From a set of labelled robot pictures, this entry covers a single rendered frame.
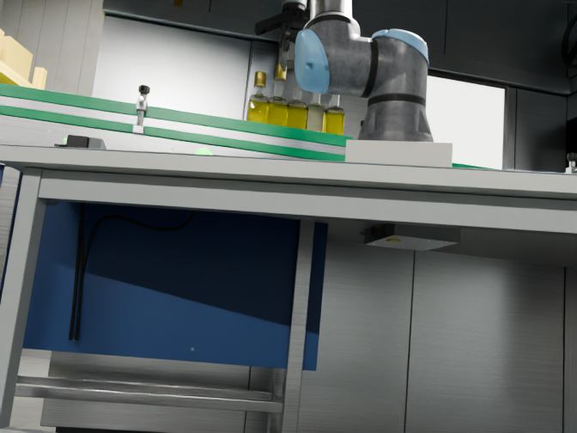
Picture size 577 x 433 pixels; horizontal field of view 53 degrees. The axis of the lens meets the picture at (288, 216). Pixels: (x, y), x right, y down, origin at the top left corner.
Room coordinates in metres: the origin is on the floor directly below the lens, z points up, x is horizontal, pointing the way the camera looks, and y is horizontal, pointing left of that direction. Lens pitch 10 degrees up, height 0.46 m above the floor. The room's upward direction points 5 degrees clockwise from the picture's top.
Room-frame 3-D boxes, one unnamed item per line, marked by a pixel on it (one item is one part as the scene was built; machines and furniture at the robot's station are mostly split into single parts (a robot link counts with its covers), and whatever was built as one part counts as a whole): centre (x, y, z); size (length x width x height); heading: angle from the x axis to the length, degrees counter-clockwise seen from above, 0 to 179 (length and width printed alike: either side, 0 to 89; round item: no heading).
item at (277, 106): (1.64, 0.06, 0.99); 0.06 x 0.06 x 0.21; 10
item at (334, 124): (1.67, -0.11, 0.99); 0.06 x 0.06 x 0.21; 9
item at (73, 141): (1.37, 0.50, 0.79); 0.08 x 0.08 x 0.08; 10
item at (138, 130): (1.41, 0.40, 0.94); 0.07 x 0.04 x 0.13; 10
